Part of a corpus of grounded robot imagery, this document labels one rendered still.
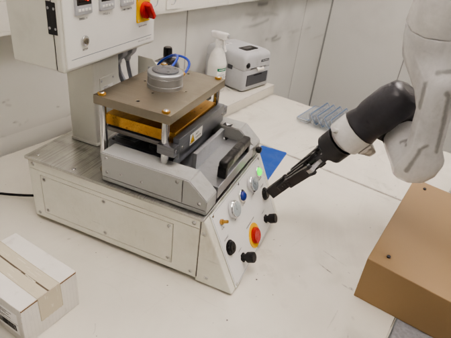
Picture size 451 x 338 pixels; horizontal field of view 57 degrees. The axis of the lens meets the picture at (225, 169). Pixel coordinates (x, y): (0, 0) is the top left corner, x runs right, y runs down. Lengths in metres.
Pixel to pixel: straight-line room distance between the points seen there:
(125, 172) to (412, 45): 0.60
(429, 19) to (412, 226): 0.49
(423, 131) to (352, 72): 2.48
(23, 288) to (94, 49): 0.49
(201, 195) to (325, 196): 0.58
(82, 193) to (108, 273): 0.19
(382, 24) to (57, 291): 2.80
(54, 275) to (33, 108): 0.73
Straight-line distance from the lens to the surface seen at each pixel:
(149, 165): 0.85
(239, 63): 1.84
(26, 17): 0.92
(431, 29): 0.81
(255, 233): 1.01
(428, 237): 1.07
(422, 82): 0.84
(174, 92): 0.92
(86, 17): 0.91
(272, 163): 1.42
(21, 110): 1.45
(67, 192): 1.03
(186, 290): 0.94
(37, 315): 0.85
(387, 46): 3.22
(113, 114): 0.93
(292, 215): 1.19
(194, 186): 0.81
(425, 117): 0.85
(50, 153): 1.06
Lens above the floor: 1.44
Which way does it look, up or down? 31 degrees down
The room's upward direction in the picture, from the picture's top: 7 degrees clockwise
